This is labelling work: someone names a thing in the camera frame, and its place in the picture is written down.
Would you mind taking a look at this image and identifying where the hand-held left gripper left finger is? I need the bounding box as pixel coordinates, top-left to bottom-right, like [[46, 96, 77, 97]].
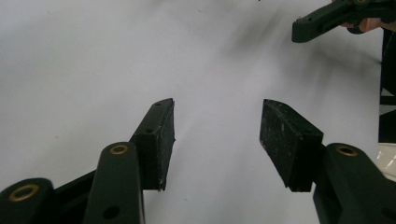
[[130, 98, 176, 191]]

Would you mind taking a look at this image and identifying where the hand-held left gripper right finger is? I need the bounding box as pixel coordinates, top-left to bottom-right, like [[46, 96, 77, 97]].
[[259, 99, 324, 192]]

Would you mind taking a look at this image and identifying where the black metal stand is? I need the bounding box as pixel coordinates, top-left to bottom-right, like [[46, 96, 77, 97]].
[[377, 27, 396, 144]]

